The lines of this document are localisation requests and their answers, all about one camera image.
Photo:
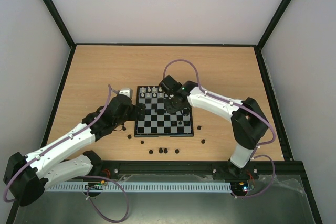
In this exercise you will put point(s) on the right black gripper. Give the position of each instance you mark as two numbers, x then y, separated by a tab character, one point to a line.
174	104

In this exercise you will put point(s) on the black silver chess board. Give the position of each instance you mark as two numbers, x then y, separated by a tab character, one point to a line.
159	124

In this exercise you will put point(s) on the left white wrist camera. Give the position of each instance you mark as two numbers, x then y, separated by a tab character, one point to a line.
128	92

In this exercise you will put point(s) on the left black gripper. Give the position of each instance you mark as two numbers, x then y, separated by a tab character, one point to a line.
141	115

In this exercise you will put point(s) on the grey slotted cable duct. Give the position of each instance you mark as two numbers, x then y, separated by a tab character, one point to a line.
144	187

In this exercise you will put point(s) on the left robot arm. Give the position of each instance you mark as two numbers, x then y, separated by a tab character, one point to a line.
28	176

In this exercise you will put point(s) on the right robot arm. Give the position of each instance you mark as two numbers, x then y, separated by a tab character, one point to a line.
248	122

